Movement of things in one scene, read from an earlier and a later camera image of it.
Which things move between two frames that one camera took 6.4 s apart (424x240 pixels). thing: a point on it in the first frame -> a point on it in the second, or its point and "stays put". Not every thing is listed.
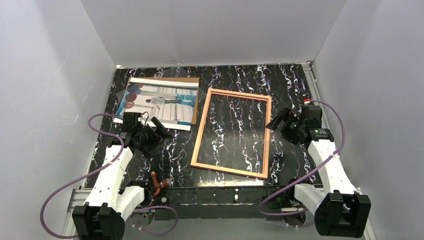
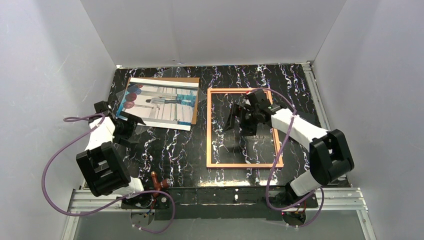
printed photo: x=172 y=102 stays put
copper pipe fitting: x=164 y=184 stays put
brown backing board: x=195 y=108 stays put
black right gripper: x=286 y=122 -> x=245 y=117
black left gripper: x=154 y=135 -> x=126 y=126
